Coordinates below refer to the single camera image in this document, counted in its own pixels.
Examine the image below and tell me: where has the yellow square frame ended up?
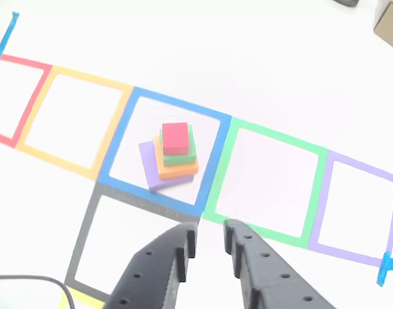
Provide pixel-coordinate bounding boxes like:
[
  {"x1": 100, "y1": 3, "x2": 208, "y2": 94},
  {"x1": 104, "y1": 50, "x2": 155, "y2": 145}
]
[{"x1": 57, "y1": 286, "x2": 106, "y2": 309}]

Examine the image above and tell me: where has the small red cube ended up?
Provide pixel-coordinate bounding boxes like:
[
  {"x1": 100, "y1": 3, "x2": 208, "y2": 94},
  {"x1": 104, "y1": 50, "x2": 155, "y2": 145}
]
[{"x1": 161, "y1": 122, "x2": 190, "y2": 156}]

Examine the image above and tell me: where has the orange square frame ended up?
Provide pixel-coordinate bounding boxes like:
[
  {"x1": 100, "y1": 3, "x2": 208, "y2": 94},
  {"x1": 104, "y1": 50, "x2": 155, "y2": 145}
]
[{"x1": 15, "y1": 65, "x2": 135, "y2": 182}]

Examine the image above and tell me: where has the green cube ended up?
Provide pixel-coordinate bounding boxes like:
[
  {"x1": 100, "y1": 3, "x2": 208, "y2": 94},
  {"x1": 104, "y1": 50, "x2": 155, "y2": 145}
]
[{"x1": 159, "y1": 124, "x2": 197, "y2": 167}]

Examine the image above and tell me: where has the orange cube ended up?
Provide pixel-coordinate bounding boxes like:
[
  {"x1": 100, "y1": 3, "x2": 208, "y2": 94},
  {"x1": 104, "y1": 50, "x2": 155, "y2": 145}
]
[{"x1": 152, "y1": 135, "x2": 200, "y2": 180}]

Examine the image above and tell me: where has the polymaker printed cardboard box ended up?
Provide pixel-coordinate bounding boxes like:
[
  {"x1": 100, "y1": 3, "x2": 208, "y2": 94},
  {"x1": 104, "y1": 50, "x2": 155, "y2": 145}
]
[{"x1": 372, "y1": 0, "x2": 393, "y2": 55}]

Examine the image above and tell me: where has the purple square frame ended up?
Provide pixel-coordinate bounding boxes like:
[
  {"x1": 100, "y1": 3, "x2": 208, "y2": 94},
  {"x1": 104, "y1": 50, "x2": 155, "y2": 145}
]
[{"x1": 307, "y1": 149, "x2": 393, "y2": 268}]

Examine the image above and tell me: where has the black square frame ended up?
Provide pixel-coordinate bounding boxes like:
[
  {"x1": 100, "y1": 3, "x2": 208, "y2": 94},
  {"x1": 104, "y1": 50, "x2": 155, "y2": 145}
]
[{"x1": 63, "y1": 183, "x2": 202, "y2": 297}]

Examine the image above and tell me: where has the green square frame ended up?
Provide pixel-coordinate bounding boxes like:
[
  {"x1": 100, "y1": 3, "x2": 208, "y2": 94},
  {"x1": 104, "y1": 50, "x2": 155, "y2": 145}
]
[{"x1": 202, "y1": 116, "x2": 329, "y2": 249}]

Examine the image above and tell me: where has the blue tape strip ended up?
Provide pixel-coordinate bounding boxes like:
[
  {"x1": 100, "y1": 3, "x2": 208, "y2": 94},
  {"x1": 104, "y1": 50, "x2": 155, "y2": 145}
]
[
  {"x1": 376, "y1": 250, "x2": 393, "y2": 287},
  {"x1": 0, "y1": 12, "x2": 20, "y2": 66}
]

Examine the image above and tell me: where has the black camera cable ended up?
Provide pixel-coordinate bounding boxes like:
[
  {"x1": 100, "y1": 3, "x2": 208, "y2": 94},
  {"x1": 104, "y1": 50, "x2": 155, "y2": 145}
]
[{"x1": 0, "y1": 275, "x2": 77, "y2": 309}]

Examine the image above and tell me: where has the red square frame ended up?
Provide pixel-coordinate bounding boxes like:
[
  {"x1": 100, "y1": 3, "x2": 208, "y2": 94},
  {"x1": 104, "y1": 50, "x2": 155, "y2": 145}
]
[{"x1": 0, "y1": 53, "x2": 54, "y2": 149}]

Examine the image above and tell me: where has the purple cube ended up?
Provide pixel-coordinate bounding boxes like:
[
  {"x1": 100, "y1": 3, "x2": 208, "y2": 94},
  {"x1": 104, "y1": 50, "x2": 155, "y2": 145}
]
[{"x1": 138, "y1": 140, "x2": 196, "y2": 193}]

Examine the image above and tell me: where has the blue square frame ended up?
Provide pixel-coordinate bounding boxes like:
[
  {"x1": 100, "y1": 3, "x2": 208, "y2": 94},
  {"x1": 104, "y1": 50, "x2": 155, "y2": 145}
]
[{"x1": 96, "y1": 86, "x2": 233, "y2": 218}]

